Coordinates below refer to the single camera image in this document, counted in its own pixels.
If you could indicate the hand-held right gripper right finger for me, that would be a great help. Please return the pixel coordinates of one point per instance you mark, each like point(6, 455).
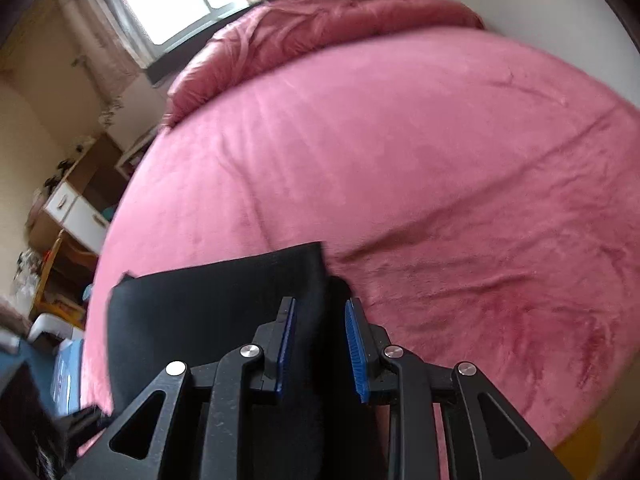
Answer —
point(356, 350)

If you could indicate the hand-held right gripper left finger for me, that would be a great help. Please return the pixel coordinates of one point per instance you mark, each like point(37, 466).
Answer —
point(286, 345)

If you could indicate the black pants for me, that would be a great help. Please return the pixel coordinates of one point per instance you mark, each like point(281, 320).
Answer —
point(225, 300)

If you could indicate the blue box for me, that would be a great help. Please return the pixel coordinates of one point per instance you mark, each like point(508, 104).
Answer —
point(67, 370)

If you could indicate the white stool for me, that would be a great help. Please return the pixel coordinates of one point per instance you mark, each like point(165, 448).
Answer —
point(47, 325)

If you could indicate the wooden chair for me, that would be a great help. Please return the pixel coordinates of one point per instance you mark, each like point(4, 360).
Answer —
point(55, 255)

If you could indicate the pink bed blanket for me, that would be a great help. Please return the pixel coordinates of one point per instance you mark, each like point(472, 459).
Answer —
point(400, 160)

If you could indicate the wooden desk with white drawers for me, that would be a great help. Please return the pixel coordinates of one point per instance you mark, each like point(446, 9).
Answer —
point(75, 210)

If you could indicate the white shelf unit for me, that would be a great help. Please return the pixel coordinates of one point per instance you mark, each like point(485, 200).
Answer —
point(137, 152)

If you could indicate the red duvet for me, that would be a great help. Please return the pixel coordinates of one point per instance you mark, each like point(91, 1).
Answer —
point(325, 15)

